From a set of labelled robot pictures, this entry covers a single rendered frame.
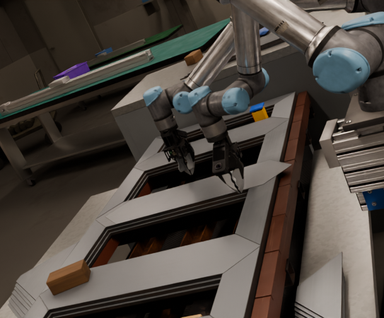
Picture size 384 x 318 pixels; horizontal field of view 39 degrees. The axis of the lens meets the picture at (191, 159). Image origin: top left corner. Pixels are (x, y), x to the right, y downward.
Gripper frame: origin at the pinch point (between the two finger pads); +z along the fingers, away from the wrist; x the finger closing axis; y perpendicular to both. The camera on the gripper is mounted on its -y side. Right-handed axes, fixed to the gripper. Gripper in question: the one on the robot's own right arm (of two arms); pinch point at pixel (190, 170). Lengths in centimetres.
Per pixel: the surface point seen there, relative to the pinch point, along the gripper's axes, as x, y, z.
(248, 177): 26.7, 18.8, 0.8
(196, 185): 5.3, 12.7, 0.9
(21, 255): -234, -142, 86
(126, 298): -1, 72, 2
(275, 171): 36.6, 19.8, 0.8
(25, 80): -634, -828, 19
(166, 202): -4.8, 20.6, 0.9
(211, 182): 11.6, 13.7, 0.9
